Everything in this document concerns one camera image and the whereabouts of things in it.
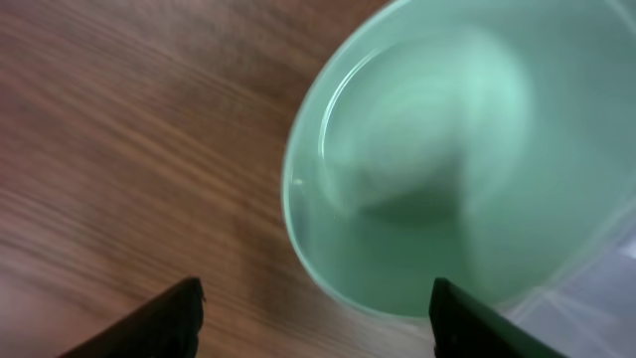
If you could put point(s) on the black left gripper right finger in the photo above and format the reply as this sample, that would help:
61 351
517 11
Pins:
464 327

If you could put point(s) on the clear plastic storage box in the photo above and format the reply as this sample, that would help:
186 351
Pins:
569 284

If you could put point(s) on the mint green bowl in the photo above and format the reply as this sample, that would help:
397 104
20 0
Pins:
488 142

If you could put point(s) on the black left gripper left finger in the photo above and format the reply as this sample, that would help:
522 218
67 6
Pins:
167 326

